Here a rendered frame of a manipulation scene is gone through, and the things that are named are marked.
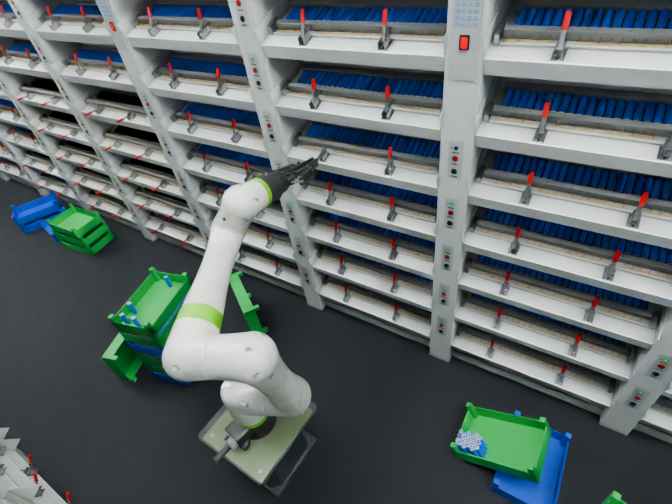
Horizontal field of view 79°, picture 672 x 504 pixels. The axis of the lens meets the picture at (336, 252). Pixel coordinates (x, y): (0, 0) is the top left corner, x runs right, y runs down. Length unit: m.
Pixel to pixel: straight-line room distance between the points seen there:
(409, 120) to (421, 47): 0.20
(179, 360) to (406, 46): 0.98
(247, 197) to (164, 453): 1.26
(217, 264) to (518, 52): 0.93
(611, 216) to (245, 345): 1.00
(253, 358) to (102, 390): 1.49
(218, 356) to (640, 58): 1.12
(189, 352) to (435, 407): 1.17
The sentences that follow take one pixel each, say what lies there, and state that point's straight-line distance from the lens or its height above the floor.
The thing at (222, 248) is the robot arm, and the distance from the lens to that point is 1.23.
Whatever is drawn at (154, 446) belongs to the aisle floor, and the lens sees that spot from 2.11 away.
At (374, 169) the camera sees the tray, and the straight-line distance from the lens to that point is 1.45.
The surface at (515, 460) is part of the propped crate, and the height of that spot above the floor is 0.09.
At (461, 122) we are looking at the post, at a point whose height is 1.17.
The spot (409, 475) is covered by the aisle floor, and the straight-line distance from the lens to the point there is 1.80.
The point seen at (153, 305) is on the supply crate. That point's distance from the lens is 2.01.
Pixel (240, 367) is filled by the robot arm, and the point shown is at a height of 0.90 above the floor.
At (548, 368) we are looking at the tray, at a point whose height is 0.16.
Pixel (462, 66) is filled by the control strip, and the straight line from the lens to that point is 1.16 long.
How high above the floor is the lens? 1.70
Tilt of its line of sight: 42 degrees down
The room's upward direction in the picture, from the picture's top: 10 degrees counter-clockwise
